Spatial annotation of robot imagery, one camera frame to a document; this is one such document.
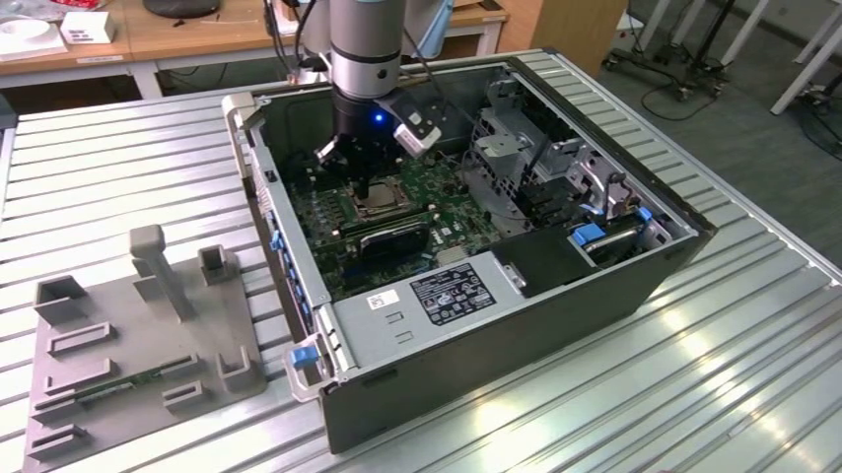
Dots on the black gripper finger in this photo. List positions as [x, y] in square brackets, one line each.
[385, 157]
[346, 157]

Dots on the silver CPU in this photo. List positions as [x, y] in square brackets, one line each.
[389, 194]

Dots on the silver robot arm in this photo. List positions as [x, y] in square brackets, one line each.
[365, 59]

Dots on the CPU socket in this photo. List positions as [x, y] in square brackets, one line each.
[364, 218]

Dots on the green motherboard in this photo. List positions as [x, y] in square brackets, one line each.
[454, 207]

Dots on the black graphics card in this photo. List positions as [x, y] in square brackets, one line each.
[396, 241]

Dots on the grey metal drive cage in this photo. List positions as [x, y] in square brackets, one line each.
[500, 148]

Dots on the silver chipset heatsink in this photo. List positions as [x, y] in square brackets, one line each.
[453, 256]

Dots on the wooden desk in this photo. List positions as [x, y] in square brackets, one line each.
[198, 34]

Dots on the grey power supply unit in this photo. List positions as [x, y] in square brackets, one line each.
[396, 325]

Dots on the black round object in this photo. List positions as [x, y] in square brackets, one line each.
[181, 7]

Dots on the wooden cabinet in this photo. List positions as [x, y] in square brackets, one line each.
[573, 29]

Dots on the blue case latch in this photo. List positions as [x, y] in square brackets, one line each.
[304, 357]

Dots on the white cardboard box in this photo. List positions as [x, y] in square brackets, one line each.
[89, 27]

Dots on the black PC case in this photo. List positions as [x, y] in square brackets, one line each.
[494, 374]

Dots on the grey parts rack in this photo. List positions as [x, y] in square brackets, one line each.
[131, 345]

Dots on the black wheeled stand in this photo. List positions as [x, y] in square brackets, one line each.
[699, 69]

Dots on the green RAM stick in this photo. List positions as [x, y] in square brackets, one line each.
[113, 385]

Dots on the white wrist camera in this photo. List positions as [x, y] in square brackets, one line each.
[418, 133]

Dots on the white table frame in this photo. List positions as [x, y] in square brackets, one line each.
[808, 69]

